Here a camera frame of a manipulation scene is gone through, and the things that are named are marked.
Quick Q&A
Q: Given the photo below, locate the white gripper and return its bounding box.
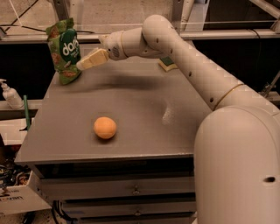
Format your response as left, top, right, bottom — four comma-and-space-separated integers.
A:
76, 31, 126, 71

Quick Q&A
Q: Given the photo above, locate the green rice chip bag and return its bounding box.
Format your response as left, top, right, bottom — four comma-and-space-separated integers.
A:
45, 18, 81, 85

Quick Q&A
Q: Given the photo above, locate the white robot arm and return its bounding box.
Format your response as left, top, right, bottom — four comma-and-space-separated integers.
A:
77, 15, 280, 224

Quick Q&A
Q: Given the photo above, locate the green yellow sponge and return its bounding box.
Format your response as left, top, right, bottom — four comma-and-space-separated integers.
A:
158, 57, 178, 72

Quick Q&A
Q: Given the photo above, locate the orange ball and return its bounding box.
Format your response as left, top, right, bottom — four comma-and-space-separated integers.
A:
94, 116, 116, 139

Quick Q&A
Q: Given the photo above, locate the green stick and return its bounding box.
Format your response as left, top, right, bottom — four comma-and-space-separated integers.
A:
23, 94, 32, 131

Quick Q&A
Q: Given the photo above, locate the grey drawer cabinet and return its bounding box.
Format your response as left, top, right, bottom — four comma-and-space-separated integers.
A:
16, 57, 210, 224

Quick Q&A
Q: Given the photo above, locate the white pump bottle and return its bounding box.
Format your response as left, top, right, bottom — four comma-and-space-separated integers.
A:
0, 79, 24, 109

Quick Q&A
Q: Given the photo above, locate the white cardboard box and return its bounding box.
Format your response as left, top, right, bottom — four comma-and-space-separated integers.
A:
0, 117, 53, 217

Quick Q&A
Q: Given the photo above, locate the metal frame rail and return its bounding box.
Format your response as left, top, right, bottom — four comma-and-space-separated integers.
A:
0, 28, 280, 45

